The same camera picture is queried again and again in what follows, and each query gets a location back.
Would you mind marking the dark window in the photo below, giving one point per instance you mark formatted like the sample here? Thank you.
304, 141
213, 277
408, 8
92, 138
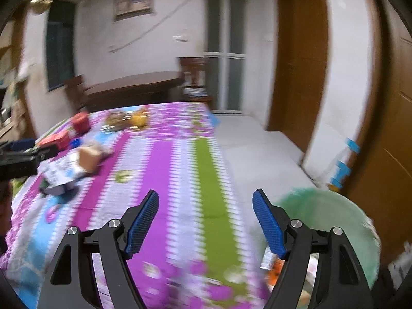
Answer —
61, 45

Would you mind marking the blue tape strip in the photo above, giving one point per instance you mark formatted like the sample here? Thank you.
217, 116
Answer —
352, 144

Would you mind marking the orange gold foil wrapper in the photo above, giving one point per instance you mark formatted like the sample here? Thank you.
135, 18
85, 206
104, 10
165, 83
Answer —
140, 118

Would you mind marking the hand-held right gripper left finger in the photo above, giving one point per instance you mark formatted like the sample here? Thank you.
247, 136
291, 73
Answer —
141, 225

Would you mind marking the green-lined trash bin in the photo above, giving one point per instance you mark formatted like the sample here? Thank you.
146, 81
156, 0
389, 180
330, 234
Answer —
325, 219

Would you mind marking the orange white snack wrapper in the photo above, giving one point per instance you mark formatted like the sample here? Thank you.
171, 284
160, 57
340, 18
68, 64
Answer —
273, 267

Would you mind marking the dark blue wrapper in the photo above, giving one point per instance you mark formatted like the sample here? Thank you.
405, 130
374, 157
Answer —
59, 190

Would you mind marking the dark wooden dining table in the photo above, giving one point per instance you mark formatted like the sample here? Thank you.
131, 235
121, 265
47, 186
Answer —
135, 87

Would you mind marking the cloth on chair seat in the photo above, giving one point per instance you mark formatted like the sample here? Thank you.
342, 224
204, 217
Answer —
194, 91

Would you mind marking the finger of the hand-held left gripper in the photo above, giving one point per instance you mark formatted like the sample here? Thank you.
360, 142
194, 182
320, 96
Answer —
45, 154

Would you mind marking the white glass double door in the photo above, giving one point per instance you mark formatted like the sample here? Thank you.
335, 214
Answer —
225, 51

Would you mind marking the person's left forearm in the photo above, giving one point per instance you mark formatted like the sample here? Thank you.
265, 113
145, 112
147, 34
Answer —
4, 206

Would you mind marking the panelled brown wooden door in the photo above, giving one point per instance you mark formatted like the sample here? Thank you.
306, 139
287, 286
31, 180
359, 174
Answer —
389, 135

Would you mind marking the red carton box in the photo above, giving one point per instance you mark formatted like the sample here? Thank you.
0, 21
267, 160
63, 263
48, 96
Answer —
54, 140

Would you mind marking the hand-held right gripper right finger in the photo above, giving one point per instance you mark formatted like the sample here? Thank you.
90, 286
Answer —
268, 228

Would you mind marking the tan bread loaf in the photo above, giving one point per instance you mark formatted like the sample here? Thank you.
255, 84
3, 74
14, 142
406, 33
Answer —
91, 157

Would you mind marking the framed wall picture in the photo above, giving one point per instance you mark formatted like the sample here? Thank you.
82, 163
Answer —
133, 2

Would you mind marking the floral striped tablecloth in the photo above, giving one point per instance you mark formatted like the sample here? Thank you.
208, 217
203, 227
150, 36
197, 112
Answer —
161, 173

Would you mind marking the round gold wall clock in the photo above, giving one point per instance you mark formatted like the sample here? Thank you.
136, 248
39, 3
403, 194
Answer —
41, 2

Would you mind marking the white wall switch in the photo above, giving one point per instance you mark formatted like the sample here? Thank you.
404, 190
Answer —
180, 38

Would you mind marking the gold foil nut wrapper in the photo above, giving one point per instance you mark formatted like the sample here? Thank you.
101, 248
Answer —
114, 120

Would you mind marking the dark wooden chair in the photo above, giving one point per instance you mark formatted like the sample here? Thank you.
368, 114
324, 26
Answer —
75, 91
194, 77

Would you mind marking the red apple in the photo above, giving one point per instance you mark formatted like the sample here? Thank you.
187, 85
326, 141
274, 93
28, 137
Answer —
80, 122

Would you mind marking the plain brown wooden door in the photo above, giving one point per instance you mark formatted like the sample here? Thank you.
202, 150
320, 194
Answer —
299, 61

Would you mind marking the white blue printed pouch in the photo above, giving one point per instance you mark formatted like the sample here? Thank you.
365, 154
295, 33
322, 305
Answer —
62, 169

